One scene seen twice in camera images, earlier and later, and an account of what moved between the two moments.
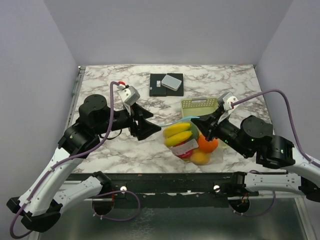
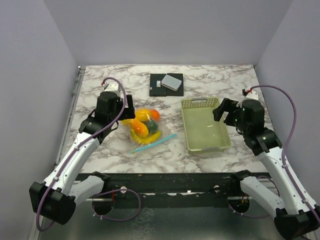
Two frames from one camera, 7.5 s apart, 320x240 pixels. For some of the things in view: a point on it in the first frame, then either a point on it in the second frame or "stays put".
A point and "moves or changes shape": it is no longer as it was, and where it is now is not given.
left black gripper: (145, 128) -> (128, 112)
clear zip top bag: (186, 142) -> (143, 129)
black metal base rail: (168, 185) stays put
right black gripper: (209, 124) -> (228, 105)
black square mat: (157, 89) stays put
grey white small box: (171, 82) stays put
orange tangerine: (207, 146) -> (155, 115)
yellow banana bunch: (176, 133) -> (140, 140)
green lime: (195, 134) moves or changes shape
